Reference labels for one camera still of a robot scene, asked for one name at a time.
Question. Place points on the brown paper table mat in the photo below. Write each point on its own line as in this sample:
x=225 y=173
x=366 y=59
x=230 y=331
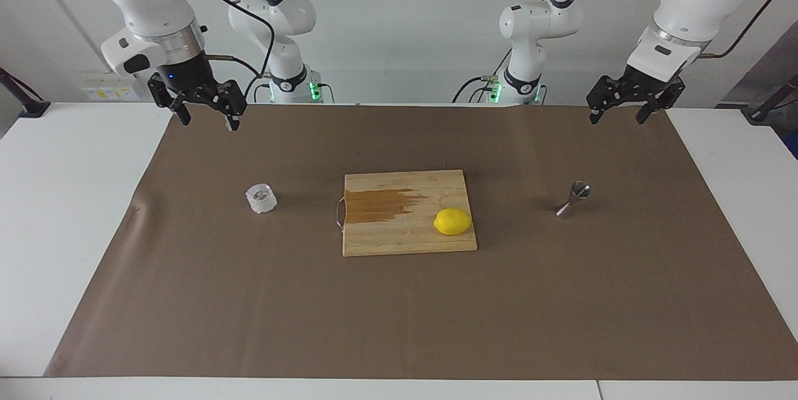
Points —
x=399 y=313

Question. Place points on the blue object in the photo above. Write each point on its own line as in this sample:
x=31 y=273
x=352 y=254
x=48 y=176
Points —
x=793 y=147

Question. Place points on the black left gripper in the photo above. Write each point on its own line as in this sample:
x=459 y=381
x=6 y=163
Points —
x=642 y=85

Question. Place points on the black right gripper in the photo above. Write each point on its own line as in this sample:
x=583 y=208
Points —
x=184 y=79

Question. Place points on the white wall power outlet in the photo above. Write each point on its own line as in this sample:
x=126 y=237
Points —
x=100 y=91

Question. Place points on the black clamp stand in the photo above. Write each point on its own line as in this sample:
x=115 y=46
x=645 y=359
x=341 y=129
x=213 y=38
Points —
x=31 y=107
x=757 y=114

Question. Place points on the steel jigger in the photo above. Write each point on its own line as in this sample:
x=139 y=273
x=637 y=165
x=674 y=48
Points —
x=580 y=190

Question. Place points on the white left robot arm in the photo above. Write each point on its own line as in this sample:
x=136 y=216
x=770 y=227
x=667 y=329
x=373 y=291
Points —
x=692 y=7

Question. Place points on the wooden cutting board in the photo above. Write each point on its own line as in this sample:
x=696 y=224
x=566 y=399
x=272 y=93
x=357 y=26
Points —
x=405 y=238

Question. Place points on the yellow lemon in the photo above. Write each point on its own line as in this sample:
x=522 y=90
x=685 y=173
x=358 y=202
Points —
x=452 y=222

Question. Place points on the clear glass cup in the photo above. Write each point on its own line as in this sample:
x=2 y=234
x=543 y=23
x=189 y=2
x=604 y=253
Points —
x=261 y=199

